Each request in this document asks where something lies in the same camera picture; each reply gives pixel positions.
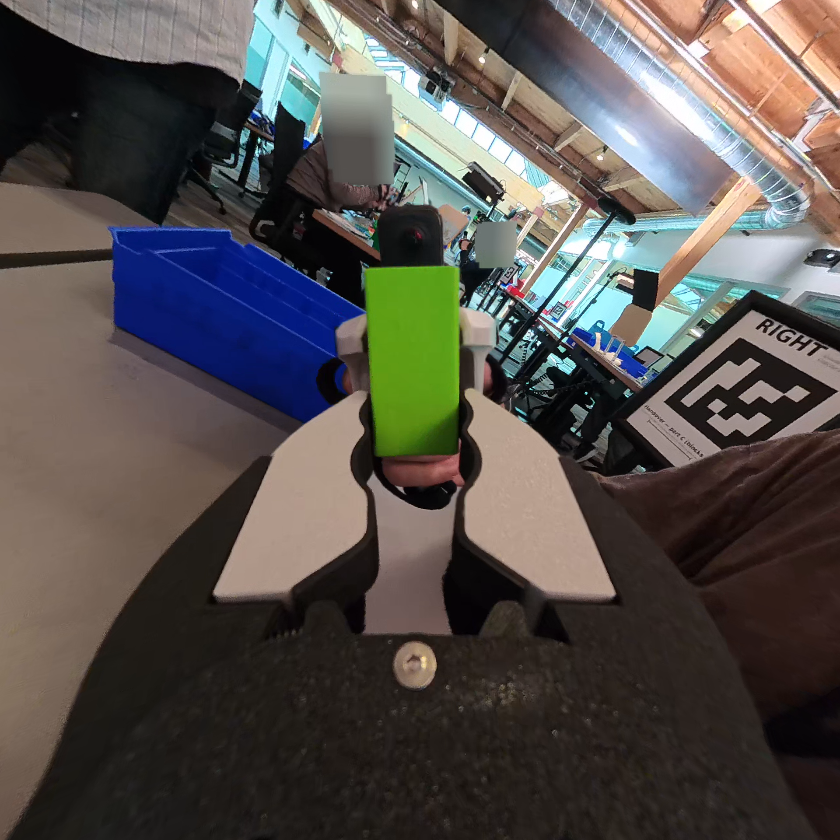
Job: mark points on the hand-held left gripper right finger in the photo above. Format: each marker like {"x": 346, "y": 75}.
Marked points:
{"x": 532, "y": 519}

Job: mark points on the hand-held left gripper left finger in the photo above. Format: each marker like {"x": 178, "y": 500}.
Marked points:
{"x": 295, "y": 519}

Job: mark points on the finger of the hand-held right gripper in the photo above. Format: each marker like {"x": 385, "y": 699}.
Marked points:
{"x": 475, "y": 344}
{"x": 351, "y": 348}

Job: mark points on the green wooden block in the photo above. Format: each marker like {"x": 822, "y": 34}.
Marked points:
{"x": 414, "y": 361}

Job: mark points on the blue plastic bin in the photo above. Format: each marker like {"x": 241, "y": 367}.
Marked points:
{"x": 223, "y": 315}

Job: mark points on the grey desk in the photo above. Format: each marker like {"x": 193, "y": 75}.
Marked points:
{"x": 105, "y": 460}

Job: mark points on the person's right hand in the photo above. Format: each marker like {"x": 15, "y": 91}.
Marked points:
{"x": 427, "y": 466}

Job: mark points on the black studio light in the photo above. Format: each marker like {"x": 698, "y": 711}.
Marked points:
{"x": 483, "y": 181}

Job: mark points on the black round pole weight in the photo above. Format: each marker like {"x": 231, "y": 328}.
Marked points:
{"x": 617, "y": 210}

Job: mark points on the person's brown clothing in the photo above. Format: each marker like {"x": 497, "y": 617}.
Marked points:
{"x": 735, "y": 565}

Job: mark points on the black framed board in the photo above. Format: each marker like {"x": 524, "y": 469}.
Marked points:
{"x": 748, "y": 394}

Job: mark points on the silver duct pipe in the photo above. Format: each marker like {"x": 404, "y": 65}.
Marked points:
{"x": 696, "y": 92}

